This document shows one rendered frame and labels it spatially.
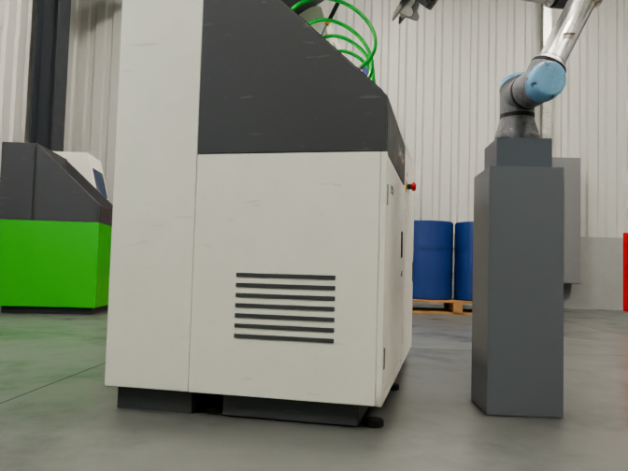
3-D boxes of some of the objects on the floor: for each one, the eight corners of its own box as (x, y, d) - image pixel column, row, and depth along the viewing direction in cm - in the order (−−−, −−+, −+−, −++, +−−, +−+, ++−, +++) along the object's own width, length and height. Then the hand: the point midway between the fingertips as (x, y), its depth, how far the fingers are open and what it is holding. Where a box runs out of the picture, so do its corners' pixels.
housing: (187, 416, 180) (206, -71, 188) (101, 408, 186) (123, -63, 194) (299, 353, 316) (307, 73, 324) (248, 350, 322) (257, 76, 330)
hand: (395, 18), depth 205 cm, fingers open, 7 cm apart
